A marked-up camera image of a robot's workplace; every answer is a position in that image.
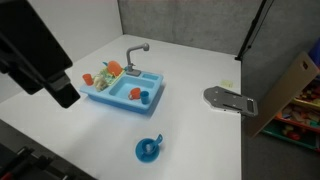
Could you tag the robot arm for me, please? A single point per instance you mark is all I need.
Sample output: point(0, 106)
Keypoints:
point(31, 55)

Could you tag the blue toy cup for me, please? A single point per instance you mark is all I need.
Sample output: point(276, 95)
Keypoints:
point(144, 96)

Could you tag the orange mug in basin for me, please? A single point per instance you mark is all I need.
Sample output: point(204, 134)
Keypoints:
point(134, 94)

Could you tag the blue toy sink basin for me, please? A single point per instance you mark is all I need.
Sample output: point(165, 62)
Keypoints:
point(117, 94)

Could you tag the grey toy faucet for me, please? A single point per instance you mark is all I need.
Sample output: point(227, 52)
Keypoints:
point(131, 70)

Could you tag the orange toy plate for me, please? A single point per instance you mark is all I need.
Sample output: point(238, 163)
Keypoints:
point(114, 68)

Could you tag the yellow green dish rack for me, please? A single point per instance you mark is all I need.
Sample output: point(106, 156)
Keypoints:
point(109, 78)

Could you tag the grey metal mounting plate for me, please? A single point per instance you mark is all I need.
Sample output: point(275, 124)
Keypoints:
point(227, 100)

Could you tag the small blue cup with spoon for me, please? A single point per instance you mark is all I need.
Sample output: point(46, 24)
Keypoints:
point(150, 146)

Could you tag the yellow sticky note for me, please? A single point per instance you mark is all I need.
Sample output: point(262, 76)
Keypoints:
point(227, 83)

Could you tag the orange cup in rack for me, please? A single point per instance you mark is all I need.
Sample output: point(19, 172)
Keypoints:
point(88, 79)

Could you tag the black tripod pole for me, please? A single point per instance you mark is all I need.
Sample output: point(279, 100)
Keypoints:
point(249, 35)

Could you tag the wooden toy shelf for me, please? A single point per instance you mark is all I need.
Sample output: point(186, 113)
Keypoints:
point(290, 109)

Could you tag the black equipment at table edge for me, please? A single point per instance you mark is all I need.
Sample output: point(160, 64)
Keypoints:
point(23, 165)

